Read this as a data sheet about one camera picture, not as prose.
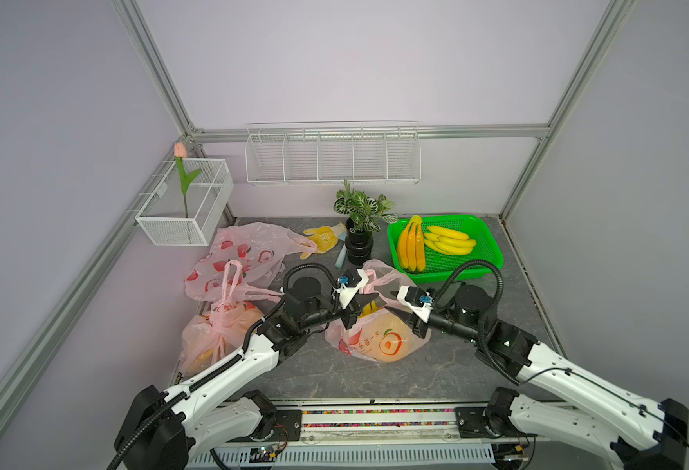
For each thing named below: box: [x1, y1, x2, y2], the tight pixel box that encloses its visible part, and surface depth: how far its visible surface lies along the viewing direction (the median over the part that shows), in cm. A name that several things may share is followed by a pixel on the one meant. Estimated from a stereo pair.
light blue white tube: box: [334, 243, 348, 269], surface depth 107 cm
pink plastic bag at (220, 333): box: [177, 259, 283, 378], surface depth 79 cm
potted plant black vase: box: [332, 179, 399, 266], surface depth 91 cm
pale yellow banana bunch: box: [423, 225, 477, 256], surface depth 107 cm
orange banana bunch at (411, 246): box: [397, 215, 426, 273], surface depth 109 cm
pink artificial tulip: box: [174, 141, 202, 219], surface depth 86 cm
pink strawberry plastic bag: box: [183, 221, 319, 302], surface depth 107 cm
